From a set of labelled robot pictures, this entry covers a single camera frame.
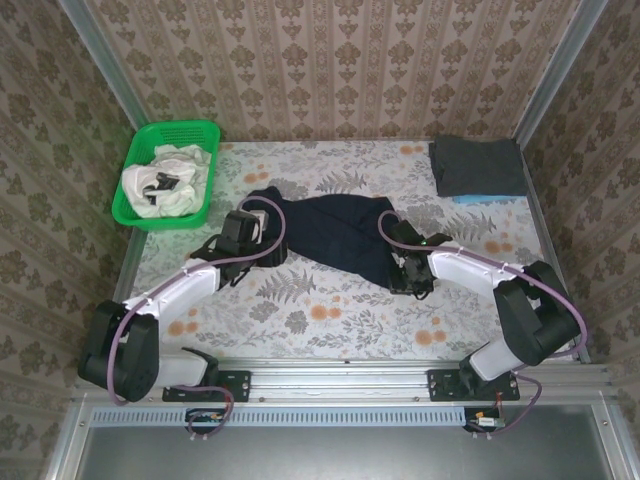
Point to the navy blue t-shirt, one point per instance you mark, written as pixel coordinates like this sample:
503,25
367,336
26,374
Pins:
330,225

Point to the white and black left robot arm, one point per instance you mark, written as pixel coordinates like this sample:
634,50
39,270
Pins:
185,285

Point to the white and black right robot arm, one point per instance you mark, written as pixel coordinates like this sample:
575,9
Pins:
465,272

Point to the floral tablecloth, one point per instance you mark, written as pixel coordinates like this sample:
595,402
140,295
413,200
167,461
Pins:
350,320

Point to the white crumpled t-shirt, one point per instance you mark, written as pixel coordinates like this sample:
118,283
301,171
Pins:
175,200

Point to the light blue folded t-shirt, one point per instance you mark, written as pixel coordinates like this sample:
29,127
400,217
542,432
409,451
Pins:
480,199

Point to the green plastic basket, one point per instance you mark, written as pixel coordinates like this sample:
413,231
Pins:
131,212

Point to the dark grey folded t-shirt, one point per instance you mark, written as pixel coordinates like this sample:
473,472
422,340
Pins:
480,167

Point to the grey metal panel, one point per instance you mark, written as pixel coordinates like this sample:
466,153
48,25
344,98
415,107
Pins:
340,452

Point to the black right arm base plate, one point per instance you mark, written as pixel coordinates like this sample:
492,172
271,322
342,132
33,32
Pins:
442,385

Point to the aluminium mounting rail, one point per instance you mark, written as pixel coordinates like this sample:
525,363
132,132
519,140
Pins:
340,382

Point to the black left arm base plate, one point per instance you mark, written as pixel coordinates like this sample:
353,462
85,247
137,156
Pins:
235,385

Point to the aluminium frame post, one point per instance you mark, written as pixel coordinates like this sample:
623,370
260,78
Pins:
560,65
102,60

